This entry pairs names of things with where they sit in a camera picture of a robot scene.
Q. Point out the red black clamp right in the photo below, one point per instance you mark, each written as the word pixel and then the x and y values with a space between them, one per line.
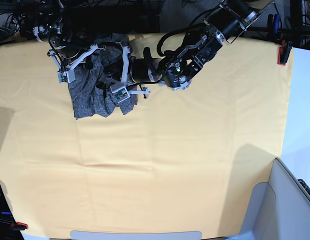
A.
pixel 284 51

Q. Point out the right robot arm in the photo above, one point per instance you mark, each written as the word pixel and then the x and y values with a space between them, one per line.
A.
pixel 68 30

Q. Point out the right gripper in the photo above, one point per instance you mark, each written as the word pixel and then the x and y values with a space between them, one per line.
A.
pixel 67 57

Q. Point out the grey long-sleeve shirt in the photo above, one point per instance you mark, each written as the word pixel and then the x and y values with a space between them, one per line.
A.
pixel 90 93

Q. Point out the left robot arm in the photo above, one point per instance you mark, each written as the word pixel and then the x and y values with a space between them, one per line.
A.
pixel 184 52

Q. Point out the yellow table cloth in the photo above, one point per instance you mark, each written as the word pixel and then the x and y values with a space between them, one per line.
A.
pixel 184 160

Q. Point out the red black clamp left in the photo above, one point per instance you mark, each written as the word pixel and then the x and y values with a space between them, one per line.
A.
pixel 18 226

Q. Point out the red black clamp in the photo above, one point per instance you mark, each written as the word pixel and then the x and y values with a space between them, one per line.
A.
pixel 18 226
pixel 284 51

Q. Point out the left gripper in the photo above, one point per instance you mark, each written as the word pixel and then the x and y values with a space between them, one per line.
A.
pixel 136 72

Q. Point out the grey plate at table edge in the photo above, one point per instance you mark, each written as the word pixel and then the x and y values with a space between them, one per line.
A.
pixel 86 235

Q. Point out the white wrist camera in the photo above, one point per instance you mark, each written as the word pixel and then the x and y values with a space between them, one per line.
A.
pixel 66 76
pixel 120 92

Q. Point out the blue handled tool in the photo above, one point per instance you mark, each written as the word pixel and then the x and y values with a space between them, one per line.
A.
pixel 273 22

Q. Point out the black remote on box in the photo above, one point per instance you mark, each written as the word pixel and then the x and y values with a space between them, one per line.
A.
pixel 304 185

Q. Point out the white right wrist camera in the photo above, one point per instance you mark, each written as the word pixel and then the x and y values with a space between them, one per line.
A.
pixel 66 76

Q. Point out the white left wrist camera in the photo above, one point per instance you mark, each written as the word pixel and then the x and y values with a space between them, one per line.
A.
pixel 120 92

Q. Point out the white cardboard box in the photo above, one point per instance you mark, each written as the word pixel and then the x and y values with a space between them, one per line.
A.
pixel 279 209

